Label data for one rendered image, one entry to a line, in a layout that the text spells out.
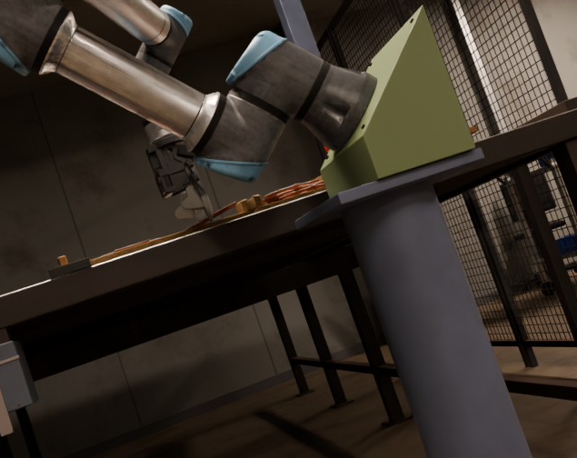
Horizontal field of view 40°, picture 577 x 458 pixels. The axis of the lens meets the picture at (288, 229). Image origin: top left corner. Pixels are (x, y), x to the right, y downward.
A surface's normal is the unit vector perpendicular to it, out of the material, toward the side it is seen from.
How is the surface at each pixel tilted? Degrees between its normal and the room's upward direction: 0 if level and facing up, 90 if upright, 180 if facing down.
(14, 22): 108
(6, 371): 90
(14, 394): 90
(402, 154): 90
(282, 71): 101
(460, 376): 90
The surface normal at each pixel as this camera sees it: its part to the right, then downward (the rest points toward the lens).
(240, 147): 0.18, 0.18
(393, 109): 0.23, -0.15
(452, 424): -0.40, 0.07
